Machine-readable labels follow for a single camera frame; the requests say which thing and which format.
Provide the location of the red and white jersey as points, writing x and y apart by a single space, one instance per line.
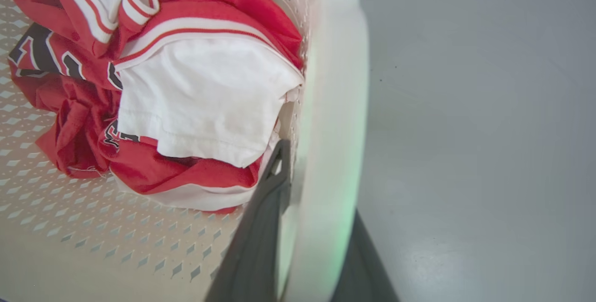
195 97

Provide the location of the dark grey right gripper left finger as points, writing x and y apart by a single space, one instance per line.
253 251

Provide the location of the white perforated plastic laundry basket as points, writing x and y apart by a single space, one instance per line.
93 237

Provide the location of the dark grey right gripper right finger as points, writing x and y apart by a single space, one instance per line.
361 269

